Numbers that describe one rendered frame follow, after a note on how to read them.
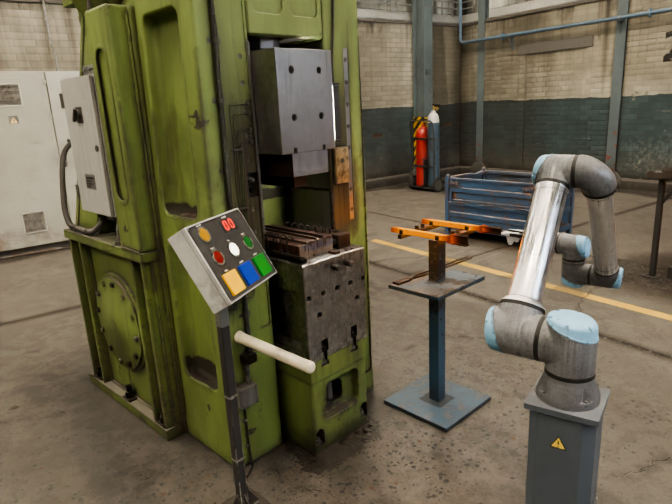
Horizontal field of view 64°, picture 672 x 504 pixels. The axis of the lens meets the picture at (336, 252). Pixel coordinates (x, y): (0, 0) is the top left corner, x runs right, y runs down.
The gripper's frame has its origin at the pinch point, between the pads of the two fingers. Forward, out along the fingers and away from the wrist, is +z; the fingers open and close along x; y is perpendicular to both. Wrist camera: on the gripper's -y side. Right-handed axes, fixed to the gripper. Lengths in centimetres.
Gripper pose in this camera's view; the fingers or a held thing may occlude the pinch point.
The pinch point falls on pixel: (506, 231)
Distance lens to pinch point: 261.4
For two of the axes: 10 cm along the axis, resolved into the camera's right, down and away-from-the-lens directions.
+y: 0.5, 9.6, 2.6
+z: -7.0, -1.5, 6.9
